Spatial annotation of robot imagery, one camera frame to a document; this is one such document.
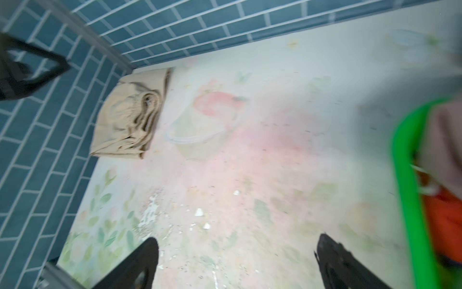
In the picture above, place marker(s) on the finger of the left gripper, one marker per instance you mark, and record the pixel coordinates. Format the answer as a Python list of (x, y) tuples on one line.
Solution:
[(16, 77)]

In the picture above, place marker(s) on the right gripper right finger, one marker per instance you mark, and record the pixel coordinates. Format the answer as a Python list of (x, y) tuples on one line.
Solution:
[(340, 270)]

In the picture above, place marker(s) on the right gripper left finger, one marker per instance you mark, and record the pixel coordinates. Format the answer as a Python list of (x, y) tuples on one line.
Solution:
[(136, 271)]

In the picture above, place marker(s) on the green plastic basket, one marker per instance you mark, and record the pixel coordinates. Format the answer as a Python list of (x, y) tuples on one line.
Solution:
[(405, 141)]

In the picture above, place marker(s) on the beige drawstring shorts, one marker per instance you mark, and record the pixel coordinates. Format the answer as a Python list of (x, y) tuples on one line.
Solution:
[(126, 122)]

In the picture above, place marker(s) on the pink shorts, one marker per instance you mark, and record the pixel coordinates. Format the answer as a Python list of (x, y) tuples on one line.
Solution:
[(440, 151)]

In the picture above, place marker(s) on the colourful patterned shorts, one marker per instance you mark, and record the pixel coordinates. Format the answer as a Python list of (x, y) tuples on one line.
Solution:
[(444, 218)]

